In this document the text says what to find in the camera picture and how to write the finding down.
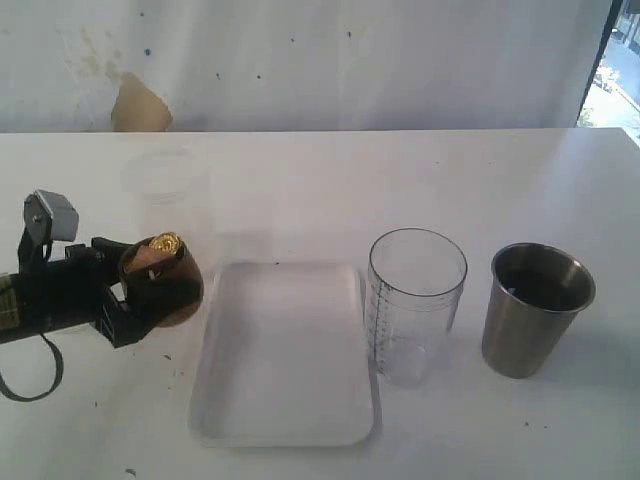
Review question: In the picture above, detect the stainless steel cup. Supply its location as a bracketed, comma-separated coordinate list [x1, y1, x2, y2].
[481, 242, 596, 379]

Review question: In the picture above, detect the translucent plastic container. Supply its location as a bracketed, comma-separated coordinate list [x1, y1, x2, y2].
[121, 148, 217, 270]

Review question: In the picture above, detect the dark window frame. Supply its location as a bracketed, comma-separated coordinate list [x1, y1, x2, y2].
[575, 0, 623, 127]

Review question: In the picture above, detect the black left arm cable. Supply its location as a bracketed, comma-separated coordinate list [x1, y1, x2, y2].
[0, 332, 65, 402]

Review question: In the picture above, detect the clear plastic shaker cup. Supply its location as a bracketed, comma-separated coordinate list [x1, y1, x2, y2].
[364, 227, 468, 388]

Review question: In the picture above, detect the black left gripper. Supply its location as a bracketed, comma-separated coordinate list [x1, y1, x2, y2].
[14, 237, 169, 348]

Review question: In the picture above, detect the white plastic tray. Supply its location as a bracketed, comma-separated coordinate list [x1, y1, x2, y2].
[188, 262, 374, 448]

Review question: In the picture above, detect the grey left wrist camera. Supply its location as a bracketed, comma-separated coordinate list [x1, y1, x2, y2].
[23, 189, 79, 245]

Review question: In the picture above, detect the brown wooden cup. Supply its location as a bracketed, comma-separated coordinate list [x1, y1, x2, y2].
[118, 237, 204, 327]

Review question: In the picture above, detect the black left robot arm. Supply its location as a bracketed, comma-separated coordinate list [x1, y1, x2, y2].
[1, 237, 174, 348]

